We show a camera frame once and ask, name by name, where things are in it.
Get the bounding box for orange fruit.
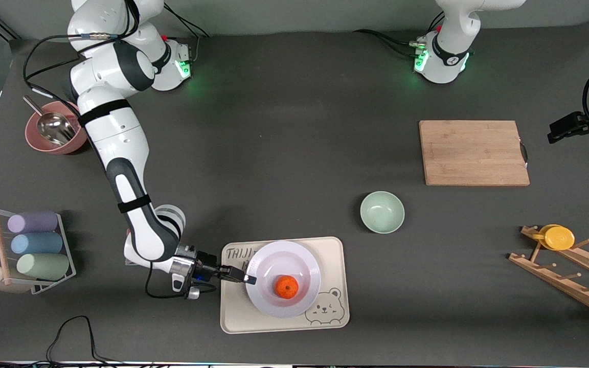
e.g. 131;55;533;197
274;275;299;299

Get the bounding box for pale lavender round plate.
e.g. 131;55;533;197
245;240;322;319

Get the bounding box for cream tray with bear print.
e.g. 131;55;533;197
220;236;350;335

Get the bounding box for wooden cutting board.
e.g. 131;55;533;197
419;120;531;187

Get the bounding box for yellow cup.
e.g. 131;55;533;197
532;224;576;251

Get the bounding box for wooden peg drying rack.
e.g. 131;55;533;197
508;225;589;323

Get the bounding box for pale green bowl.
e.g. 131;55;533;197
360;191;405;235

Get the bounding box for green cup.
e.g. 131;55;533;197
16;253;70;281

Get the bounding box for blue cup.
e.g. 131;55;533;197
10;232;64;256

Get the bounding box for purple cup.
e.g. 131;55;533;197
7;210;59;234

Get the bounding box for metal scoop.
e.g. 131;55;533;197
22;95;77;147

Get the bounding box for pink bowl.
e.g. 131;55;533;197
25;100;88;155

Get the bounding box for black cable on table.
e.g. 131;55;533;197
46;315;116;364

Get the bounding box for black left base cables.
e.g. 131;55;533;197
353;13;446;57

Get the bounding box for black base cables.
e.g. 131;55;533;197
159;4;211;64
353;13;446;57

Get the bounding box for black right base cables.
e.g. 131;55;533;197
159;4;211;64

